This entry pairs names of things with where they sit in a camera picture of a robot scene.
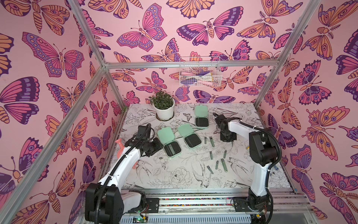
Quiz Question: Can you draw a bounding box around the green case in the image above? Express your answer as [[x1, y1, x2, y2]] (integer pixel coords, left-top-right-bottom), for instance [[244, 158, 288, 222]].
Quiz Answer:
[[158, 127, 182, 158], [194, 105, 209, 129], [177, 124, 202, 148]]

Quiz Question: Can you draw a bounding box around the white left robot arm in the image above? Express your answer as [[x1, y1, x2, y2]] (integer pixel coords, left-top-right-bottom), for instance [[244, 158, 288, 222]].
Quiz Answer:
[[84, 124, 163, 224]]

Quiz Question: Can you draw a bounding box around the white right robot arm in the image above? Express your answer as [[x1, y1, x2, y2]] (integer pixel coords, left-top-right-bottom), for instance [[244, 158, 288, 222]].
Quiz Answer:
[[213, 113, 282, 211]]

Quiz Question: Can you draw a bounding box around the green nail clipper long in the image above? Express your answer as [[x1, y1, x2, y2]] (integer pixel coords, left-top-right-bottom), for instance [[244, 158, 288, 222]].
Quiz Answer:
[[221, 158, 228, 172]]

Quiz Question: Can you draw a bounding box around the pink plastic toy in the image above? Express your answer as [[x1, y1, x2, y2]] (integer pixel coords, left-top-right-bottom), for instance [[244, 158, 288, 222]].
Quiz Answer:
[[114, 139, 140, 169]]

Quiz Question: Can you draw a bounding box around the potted green plant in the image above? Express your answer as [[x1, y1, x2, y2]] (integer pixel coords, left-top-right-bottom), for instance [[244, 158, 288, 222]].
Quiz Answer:
[[149, 91, 175, 121]]

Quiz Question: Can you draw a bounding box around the white wire wall basket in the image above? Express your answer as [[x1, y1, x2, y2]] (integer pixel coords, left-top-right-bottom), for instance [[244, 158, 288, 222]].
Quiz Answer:
[[178, 57, 222, 88]]

